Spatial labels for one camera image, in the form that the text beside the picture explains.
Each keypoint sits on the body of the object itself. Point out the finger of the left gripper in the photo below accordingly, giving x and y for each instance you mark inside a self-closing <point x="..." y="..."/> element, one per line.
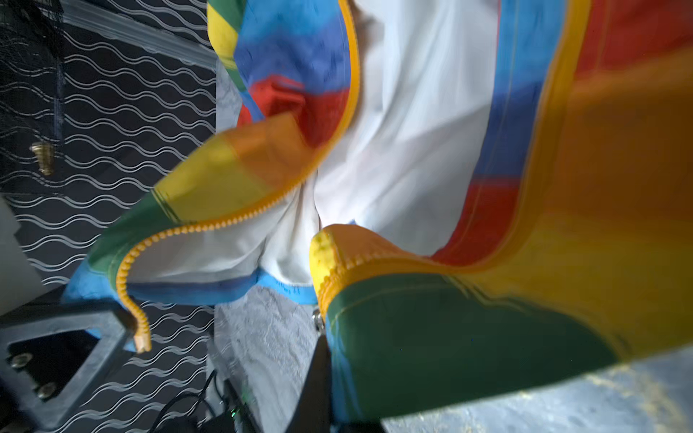
<point x="54" y="356"/>

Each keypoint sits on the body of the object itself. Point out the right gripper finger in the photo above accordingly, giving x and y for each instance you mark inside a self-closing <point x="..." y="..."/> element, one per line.
<point x="313" y="411"/>

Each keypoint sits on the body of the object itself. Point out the rainbow striped jacket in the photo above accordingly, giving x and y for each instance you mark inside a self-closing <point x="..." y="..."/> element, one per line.
<point x="480" y="197"/>

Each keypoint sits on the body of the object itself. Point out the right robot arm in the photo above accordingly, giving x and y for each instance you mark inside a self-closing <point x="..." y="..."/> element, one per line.
<point x="235" y="415"/>

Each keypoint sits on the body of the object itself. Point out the small brass object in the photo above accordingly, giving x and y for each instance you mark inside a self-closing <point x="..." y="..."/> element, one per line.
<point x="44" y="153"/>

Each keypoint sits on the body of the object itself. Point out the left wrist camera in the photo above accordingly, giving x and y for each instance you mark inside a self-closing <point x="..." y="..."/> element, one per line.
<point x="20" y="282"/>

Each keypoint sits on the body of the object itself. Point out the black wire basket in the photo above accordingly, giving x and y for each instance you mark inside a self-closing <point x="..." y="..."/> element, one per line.
<point x="32" y="94"/>

